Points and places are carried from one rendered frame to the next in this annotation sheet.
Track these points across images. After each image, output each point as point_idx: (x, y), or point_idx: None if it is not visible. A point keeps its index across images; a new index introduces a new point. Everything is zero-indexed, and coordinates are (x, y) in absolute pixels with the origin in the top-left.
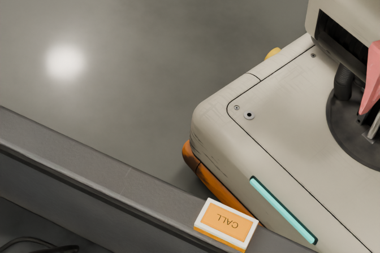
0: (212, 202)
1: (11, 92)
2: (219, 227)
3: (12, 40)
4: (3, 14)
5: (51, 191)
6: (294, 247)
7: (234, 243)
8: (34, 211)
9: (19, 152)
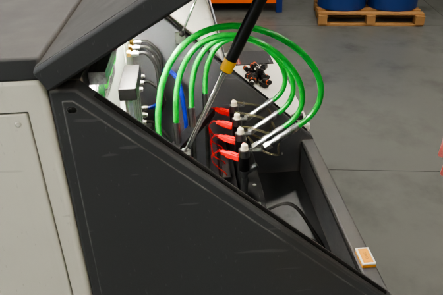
0: (367, 248)
1: (403, 283)
2: (361, 254)
3: (426, 265)
4: (432, 252)
5: (331, 225)
6: (380, 280)
7: (360, 261)
8: (326, 238)
9: (330, 203)
